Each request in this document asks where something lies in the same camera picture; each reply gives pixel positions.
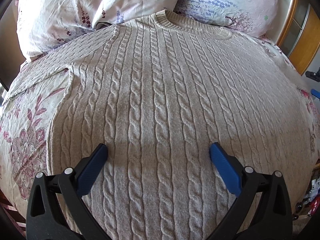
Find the left floral pillow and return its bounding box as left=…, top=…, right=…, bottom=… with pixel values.
left=16, top=0, right=177, bottom=62

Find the wooden glass door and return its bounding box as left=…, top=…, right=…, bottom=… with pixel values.
left=277, top=0, right=319, bottom=75

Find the right floral pillow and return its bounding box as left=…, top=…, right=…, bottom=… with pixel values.
left=174, top=0, right=278, bottom=37

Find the floral pillow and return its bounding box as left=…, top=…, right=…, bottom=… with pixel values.
left=174, top=0, right=278, bottom=37
left=16, top=0, right=177, bottom=62

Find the floral bed sheet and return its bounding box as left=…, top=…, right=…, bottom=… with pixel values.
left=0, top=33, right=320, bottom=233

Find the beige cable-knit sweater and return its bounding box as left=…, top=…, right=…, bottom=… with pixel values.
left=4, top=9, right=313, bottom=240

